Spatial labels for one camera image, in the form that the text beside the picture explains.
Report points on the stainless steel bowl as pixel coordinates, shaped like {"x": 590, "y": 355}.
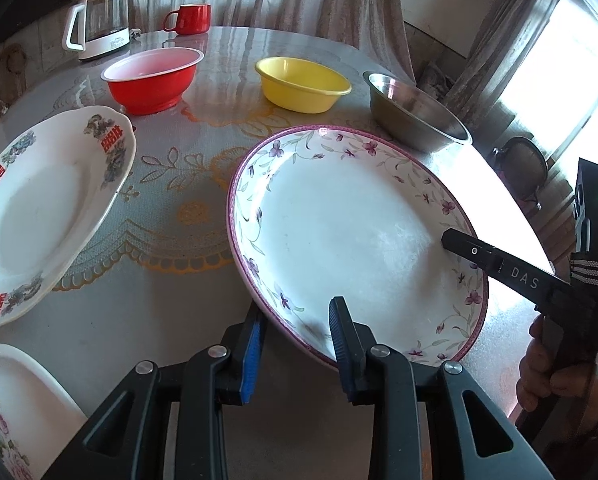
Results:
{"x": 413, "y": 117}

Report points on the red mug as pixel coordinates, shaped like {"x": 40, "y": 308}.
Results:
{"x": 187, "y": 20}

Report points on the white plate red characters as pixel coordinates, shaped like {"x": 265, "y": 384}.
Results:
{"x": 58, "y": 181}

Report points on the white plate pink rose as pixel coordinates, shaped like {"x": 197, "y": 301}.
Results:
{"x": 38, "y": 418}

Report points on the white glass electric kettle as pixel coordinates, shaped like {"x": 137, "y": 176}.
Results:
{"x": 96, "y": 27}

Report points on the right hand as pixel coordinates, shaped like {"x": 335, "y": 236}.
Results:
{"x": 538, "y": 382}

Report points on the red plastic bowl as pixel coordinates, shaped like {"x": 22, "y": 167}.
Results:
{"x": 150, "y": 81}

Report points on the purple floral rimmed plate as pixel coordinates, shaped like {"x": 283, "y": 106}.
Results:
{"x": 318, "y": 212}

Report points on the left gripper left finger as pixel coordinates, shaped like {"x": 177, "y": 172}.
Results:
{"x": 126, "y": 437}

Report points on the yellow plastic bowl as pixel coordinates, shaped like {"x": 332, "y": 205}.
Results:
{"x": 301, "y": 85}

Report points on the dark round-back chair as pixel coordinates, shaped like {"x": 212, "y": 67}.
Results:
{"x": 523, "y": 170}

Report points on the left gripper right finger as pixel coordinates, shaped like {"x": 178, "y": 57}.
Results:
{"x": 426, "y": 416}

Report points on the lace floral tablecloth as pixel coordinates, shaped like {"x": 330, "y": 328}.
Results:
{"x": 157, "y": 280}

